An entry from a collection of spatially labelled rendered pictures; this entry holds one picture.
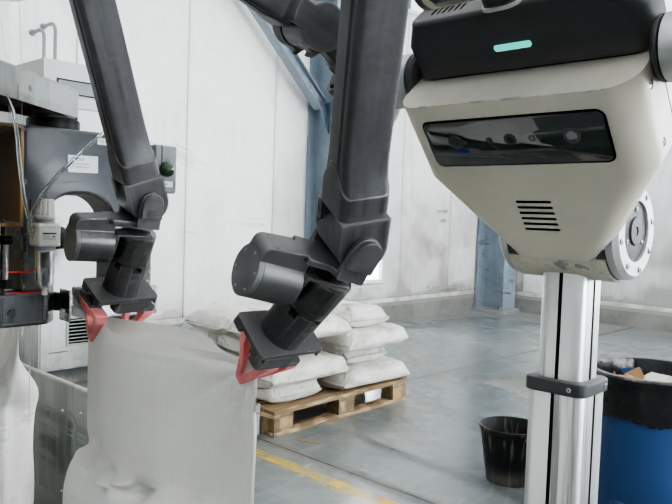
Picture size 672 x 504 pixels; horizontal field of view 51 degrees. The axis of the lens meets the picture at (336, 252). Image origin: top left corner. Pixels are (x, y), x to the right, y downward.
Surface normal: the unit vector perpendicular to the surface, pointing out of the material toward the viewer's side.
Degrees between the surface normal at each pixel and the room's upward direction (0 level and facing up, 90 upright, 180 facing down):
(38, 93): 90
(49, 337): 90
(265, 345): 45
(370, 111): 120
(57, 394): 90
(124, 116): 105
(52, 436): 90
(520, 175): 130
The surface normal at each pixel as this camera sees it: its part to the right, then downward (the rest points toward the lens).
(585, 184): -0.55, 0.65
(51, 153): 0.73, 0.06
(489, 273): -0.69, 0.01
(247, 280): -0.79, -0.23
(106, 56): 0.55, 0.33
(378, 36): 0.34, 0.55
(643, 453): -0.46, 0.08
